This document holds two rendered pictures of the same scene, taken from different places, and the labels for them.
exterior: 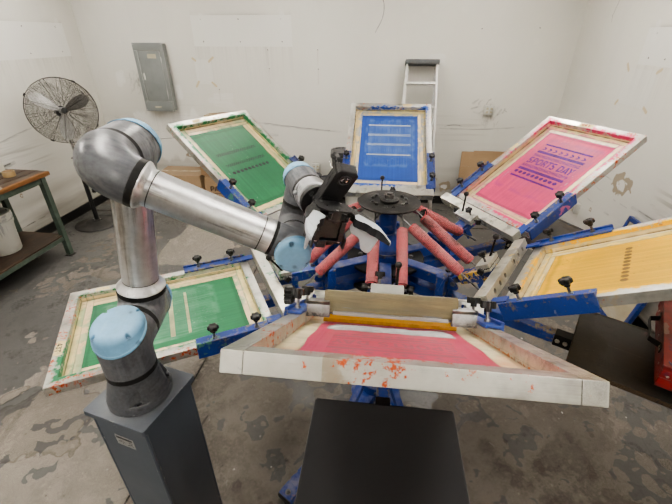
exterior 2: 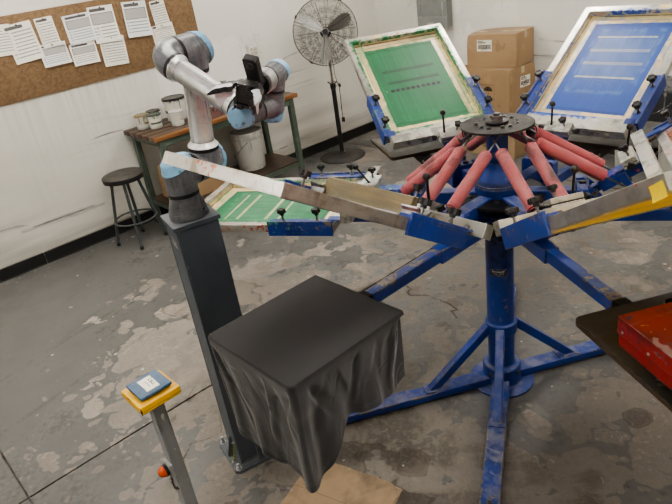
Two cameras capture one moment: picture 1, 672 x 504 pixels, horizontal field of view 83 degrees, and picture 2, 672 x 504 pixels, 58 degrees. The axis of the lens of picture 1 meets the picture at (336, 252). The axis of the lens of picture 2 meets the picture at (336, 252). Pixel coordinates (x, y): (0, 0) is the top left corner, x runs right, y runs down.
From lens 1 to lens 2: 1.49 m
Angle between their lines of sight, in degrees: 39
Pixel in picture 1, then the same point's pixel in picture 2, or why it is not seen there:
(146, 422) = (178, 226)
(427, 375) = (222, 171)
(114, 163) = (161, 54)
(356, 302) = (343, 189)
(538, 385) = (258, 181)
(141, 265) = (196, 127)
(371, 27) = not seen: outside the picture
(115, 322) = not seen: hidden behind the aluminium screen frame
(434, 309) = (393, 203)
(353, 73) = not seen: outside the picture
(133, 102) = (408, 19)
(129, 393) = (175, 206)
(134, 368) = (177, 188)
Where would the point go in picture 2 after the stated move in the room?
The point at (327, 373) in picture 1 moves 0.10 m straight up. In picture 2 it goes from (192, 166) to (183, 131)
